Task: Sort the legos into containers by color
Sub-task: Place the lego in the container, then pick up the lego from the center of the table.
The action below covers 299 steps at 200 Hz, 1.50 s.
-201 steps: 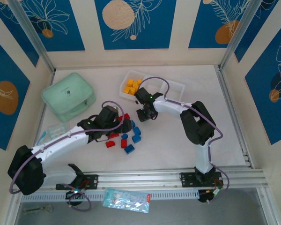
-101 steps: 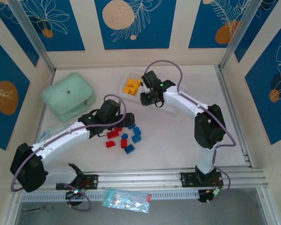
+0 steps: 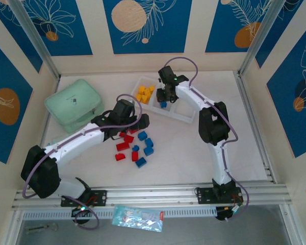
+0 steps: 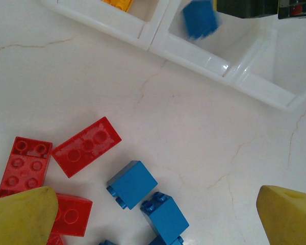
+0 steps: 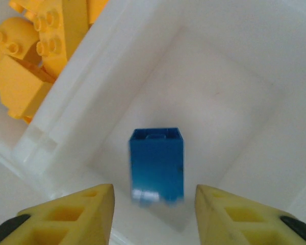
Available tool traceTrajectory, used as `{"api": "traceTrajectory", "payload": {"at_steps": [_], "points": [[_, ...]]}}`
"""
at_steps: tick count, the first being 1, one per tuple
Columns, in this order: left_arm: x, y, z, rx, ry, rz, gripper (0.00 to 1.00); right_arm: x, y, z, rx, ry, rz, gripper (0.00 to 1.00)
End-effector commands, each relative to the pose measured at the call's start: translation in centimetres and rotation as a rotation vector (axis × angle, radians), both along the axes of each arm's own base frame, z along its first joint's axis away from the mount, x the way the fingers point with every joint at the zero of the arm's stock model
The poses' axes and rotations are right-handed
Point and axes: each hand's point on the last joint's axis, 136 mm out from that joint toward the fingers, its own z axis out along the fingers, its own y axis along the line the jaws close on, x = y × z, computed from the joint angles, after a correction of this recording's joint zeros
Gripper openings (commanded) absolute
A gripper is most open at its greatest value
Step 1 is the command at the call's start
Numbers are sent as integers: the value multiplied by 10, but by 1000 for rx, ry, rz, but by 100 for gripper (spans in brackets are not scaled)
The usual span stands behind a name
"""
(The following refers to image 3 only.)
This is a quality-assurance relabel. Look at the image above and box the white three-compartment container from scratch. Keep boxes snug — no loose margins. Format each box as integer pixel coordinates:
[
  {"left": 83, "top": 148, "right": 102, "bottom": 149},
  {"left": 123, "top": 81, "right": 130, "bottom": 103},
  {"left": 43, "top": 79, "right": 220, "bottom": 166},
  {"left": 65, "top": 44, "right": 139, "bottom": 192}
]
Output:
[{"left": 131, "top": 76, "right": 196, "bottom": 124}]

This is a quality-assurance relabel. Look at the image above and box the mint green zipper pouch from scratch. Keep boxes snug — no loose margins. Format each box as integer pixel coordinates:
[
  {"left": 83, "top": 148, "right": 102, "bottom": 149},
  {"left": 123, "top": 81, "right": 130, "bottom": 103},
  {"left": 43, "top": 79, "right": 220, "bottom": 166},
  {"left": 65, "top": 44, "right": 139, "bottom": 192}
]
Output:
[{"left": 44, "top": 79, "right": 105, "bottom": 134}]

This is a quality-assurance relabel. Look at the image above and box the printed plastic packet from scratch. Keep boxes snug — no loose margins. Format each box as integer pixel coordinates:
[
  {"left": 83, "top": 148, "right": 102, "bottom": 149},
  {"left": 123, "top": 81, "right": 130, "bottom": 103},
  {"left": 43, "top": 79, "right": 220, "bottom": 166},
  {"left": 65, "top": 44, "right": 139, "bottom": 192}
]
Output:
[{"left": 111, "top": 205, "right": 165, "bottom": 232}]

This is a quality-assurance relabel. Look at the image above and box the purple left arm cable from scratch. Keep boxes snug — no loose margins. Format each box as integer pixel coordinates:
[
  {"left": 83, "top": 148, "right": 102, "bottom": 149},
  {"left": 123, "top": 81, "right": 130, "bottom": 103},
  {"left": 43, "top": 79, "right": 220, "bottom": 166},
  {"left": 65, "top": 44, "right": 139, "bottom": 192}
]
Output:
[{"left": 21, "top": 93, "right": 143, "bottom": 199}]

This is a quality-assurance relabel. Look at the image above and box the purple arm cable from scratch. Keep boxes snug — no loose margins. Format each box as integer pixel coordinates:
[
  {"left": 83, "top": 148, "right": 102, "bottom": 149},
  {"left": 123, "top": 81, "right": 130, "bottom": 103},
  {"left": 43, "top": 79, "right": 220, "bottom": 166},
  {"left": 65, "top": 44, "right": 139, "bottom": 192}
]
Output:
[
  {"left": 165, "top": 57, "right": 250, "bottom": 221},
  {"left": 21, "top": 93, "right": 143, "bottom": 199}
]

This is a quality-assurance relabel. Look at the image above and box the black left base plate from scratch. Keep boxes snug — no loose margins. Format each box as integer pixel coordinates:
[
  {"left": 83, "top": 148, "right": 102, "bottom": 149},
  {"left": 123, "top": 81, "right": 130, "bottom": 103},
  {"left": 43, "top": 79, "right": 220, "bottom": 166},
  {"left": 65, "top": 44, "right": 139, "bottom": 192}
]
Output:
[{"left": 60, "top": 189, "right": 108, "bottom": 207}]

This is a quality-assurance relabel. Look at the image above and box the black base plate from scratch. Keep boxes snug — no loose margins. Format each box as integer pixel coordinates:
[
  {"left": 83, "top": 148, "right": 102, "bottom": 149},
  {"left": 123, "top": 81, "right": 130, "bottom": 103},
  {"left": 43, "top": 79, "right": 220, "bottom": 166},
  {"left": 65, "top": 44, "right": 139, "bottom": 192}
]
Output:
[
  {"left": 60, "top": 189, "right": 108, "bottom": 207},
  {"left": 195, "top": 187, "right": 244, "bottom": 205}
]

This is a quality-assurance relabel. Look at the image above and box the aluminium mounting rail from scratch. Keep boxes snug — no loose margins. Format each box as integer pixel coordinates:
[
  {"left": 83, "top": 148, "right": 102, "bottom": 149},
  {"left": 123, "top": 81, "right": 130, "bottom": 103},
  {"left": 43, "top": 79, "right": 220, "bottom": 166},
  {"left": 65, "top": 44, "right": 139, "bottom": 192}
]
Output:
[{"left": 11, "top": 181, "right": 289, "bottom": 210}]

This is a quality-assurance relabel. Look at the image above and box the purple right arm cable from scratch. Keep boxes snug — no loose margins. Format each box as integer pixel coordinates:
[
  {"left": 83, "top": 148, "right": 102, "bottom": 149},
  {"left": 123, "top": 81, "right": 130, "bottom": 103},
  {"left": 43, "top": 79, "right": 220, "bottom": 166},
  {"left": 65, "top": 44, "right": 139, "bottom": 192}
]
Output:
[{"left": 165, "top": 57, "right": 250, "bottom": 221}]

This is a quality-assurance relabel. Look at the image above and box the aluminium frame post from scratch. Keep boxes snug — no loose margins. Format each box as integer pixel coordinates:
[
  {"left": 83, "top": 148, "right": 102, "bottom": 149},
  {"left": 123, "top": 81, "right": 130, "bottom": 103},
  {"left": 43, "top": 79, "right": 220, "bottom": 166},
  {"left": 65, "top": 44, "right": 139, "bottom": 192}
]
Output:
[
  {"left": 9, "top": 0, "right": 61, "bottom": 80},
  {"left": 238, "top": 0, "right": 288, "bottom": 78}
]

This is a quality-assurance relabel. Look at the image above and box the aluminium side rail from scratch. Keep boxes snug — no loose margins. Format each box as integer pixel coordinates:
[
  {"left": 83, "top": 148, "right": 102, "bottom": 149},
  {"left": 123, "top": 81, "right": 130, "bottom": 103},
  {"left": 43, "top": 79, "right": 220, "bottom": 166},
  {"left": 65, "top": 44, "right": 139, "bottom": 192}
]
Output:
[{"left": 235, "top": 71, "right": 279, "bottom": 184}]

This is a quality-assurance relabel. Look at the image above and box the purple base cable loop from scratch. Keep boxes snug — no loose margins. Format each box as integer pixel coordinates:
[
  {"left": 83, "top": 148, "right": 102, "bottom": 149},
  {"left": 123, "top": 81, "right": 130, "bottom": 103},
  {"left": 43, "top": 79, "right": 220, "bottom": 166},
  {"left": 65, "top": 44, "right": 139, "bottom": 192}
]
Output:
[{"left": 74, "top": 198, "right": 100, "bottom": 231}]

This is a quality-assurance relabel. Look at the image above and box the slotted grey cable duct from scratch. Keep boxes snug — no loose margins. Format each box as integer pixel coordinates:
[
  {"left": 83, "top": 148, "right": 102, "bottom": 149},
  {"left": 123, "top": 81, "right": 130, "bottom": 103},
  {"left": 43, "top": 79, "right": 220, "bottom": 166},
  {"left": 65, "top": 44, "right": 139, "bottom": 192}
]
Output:
[{"left": 22, "top": 207, "right": 218, "bottom": 221}]

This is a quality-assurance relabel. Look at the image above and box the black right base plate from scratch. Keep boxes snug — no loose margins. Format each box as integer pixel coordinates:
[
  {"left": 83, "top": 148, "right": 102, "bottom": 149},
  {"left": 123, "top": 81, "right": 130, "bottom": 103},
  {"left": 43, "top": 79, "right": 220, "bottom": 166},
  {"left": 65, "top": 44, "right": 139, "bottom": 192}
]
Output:
[{"left": 195, "top": 187, "right": 244, "bottom": 205}]

